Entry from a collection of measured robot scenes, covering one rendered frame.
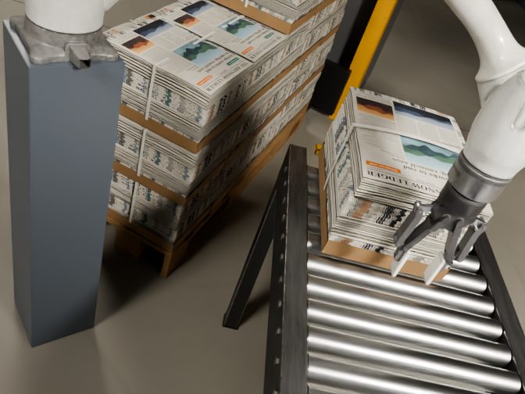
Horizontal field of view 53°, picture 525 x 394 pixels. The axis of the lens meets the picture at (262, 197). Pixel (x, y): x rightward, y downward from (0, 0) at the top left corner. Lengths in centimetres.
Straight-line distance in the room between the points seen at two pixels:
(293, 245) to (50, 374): 96
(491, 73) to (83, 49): 78
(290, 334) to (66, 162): 67
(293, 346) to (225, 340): 97
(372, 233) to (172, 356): 96
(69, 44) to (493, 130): 81
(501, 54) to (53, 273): 124
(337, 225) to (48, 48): 70
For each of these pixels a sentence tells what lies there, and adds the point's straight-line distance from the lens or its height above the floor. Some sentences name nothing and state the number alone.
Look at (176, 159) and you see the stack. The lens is 170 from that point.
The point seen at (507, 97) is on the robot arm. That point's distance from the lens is 86.
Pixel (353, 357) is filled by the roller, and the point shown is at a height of 78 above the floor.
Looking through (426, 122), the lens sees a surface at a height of 103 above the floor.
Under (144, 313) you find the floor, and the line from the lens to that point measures 196.
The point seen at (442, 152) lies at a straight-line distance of 125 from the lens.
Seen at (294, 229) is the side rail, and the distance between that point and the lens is 121.
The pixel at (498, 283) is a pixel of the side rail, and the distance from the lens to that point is 140.
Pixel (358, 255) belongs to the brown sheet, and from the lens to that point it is 118.
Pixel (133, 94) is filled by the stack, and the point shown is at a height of 70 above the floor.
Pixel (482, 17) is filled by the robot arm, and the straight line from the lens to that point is 97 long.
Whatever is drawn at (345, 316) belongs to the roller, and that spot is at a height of 80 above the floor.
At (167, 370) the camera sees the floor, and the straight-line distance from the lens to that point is 185.
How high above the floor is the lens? 159
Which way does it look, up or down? 39 degrees down
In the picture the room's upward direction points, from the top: 20 degrees clockwise
